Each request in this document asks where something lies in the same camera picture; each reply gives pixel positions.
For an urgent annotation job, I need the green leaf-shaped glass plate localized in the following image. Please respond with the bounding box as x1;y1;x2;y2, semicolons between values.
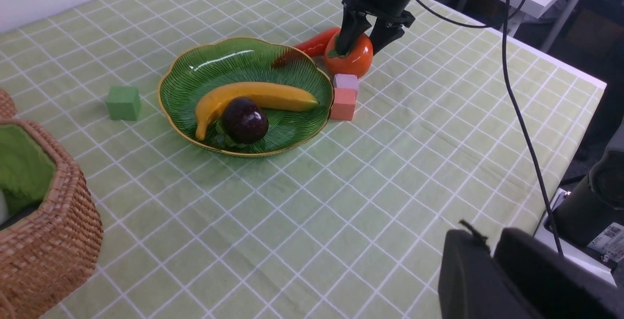
157;37;334;159

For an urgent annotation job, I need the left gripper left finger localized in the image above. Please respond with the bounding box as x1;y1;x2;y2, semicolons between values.
438;219;542;319

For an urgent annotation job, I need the green foam cube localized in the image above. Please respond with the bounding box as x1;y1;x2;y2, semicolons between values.
105;86;142;121

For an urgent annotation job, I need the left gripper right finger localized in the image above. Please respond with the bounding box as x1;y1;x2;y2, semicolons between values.
493;228;624;319

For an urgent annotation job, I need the woven wicker basket green lining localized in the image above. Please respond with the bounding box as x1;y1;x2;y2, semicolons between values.
0;90;103;319

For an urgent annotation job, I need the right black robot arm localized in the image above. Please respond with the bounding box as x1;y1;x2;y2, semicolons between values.
335;0;415;56

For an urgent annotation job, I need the salmon pink foam cube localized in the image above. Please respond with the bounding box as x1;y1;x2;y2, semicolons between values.
329;87;357;121

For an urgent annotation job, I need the orange persimmon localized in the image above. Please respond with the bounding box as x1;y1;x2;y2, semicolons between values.
323;32;373;78

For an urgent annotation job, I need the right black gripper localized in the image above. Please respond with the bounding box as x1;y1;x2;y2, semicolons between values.
335;0;415;56

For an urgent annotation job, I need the lilac foam cube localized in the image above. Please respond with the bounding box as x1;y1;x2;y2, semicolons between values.
333;74;359;94

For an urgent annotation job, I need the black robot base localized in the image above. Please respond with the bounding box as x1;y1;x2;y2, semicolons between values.
533;126;624;286

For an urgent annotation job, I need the black camera cable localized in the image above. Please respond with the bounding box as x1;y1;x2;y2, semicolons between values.
412;0;566;256

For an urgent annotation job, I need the yellow banana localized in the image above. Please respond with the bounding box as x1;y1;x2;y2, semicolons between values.
195;81;319;141

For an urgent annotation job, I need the dark purple mangosteen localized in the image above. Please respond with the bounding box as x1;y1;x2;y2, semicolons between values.
220;97;269;145

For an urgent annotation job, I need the orange red carrot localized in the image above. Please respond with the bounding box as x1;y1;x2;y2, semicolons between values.
271;26;340;69

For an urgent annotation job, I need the green checkered tablecloth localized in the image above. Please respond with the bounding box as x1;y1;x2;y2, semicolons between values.
0;0;607;319

